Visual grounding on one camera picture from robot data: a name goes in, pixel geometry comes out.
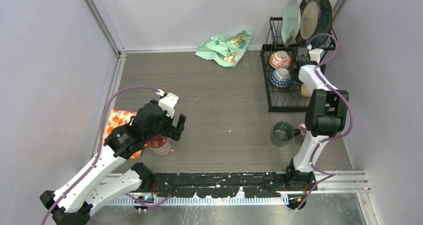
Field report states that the orange coral pattern bowl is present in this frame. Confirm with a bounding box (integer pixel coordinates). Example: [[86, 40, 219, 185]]
[[269, 51, 291, 69]]

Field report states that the white ceramic bowl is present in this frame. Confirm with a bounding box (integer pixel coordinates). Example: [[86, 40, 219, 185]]
[[301, 84, 312, 98]]

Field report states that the mint green flower plate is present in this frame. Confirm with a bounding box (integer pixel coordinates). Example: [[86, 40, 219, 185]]
[[281, 0, 301, 47]]

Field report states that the black rimmed cream plate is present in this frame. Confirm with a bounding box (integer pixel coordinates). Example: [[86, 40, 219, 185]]
[[296, 0, 320, 45]]

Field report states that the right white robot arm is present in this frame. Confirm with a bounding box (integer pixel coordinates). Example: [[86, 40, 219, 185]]
[[285, 46, 349, 190]]

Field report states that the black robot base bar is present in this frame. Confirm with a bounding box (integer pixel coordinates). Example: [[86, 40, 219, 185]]
[[136, 172, 317, 199]]

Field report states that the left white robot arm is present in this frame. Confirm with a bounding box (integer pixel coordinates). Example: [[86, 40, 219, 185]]
[[40, 93, 186, 225]]

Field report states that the pink glass mug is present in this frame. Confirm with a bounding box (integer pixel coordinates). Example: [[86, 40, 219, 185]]
[[147, 135, 172, 157]]

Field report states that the orange floral cloth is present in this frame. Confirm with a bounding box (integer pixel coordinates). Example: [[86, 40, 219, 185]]
[[102, 109, 142, 146]]

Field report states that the pale pink mug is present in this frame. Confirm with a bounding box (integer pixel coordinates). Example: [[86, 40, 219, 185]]
[[298, 124, 307, 139]]

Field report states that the mint green cartoon cloth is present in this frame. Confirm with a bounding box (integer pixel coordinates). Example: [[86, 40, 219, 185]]
[[195, 30, 252, 67]]

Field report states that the dark green mug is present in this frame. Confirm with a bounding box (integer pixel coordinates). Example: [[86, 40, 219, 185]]
[[270, 121, 301, 147]]

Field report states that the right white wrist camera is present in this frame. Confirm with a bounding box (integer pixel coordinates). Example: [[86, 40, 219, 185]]
[[306, 44, 324, 64]]

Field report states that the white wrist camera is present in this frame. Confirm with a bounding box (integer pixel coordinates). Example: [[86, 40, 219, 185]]
[[156, 89, 179, 118], [306, 44, 324, 64]]

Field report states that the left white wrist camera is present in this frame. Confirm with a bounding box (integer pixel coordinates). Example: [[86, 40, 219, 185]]
[[156, 89, 179, 118]]

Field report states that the black wire dish rack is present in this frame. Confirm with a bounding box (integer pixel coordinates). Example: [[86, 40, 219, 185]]
[[260, 16, 338, 113]]

